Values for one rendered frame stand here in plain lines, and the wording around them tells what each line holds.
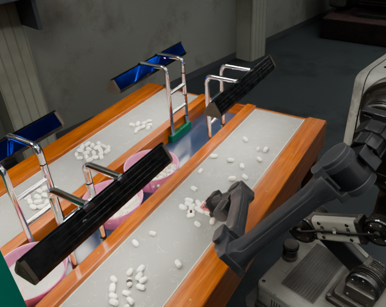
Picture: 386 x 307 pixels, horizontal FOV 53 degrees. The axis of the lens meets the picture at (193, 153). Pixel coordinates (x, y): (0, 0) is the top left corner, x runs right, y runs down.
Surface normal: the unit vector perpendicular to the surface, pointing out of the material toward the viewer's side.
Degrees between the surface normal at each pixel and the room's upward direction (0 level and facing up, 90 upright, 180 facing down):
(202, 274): 0
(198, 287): 0
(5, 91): 90
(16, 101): 90
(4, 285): 90
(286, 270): 0
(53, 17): 90
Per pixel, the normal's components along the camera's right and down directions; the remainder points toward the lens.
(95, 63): 0.72, 0.36
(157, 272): -0.06, -0.83
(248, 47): -0.69, 0.43
